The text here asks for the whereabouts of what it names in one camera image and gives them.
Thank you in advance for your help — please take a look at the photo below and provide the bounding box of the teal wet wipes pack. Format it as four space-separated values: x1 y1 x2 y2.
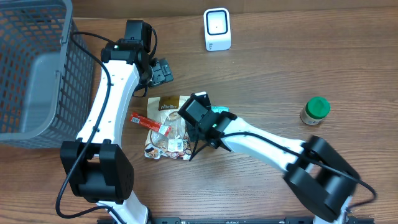
211 106 229 113

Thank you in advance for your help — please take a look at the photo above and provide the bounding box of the beige Pantree snack pouch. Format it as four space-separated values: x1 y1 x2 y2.
144 96 192 160

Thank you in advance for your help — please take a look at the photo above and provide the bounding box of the red snack stick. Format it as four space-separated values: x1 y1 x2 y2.
130 112 171 136

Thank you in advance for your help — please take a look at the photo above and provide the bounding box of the green lid jar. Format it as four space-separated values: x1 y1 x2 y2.
300 96 331 126

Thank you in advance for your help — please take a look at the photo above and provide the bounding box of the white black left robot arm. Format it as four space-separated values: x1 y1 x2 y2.
55 20 174 224

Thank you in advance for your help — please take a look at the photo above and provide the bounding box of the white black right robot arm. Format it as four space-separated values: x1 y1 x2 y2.
178 92 359 223

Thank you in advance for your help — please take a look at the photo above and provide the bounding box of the white barcode scanner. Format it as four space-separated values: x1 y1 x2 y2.
203 7 231 52

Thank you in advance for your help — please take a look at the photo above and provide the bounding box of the grey plastic mesh basket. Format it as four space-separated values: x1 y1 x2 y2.
1 1 94 149

